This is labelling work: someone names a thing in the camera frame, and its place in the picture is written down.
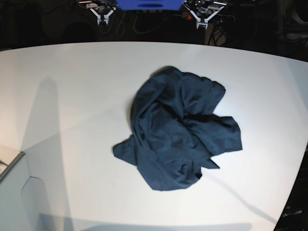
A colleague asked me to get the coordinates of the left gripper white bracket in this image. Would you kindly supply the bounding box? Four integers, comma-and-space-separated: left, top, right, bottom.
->
182, 0, 228, 29

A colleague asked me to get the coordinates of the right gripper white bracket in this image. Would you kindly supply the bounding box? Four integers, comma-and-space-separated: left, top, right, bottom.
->
79, 0, 117, 25

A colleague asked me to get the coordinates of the dark blue t-shirt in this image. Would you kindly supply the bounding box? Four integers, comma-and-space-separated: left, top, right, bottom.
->
113, 66, 242, 191

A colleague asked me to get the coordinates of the black power strip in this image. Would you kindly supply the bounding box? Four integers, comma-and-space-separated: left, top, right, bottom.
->
180, 12, 235, 26

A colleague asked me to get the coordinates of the blue plastic box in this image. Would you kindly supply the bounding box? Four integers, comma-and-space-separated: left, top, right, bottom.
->
116, 0, 183, 11

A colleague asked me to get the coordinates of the grey looped cable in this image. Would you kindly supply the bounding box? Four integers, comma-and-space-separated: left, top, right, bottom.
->
99, 10, 154, 38

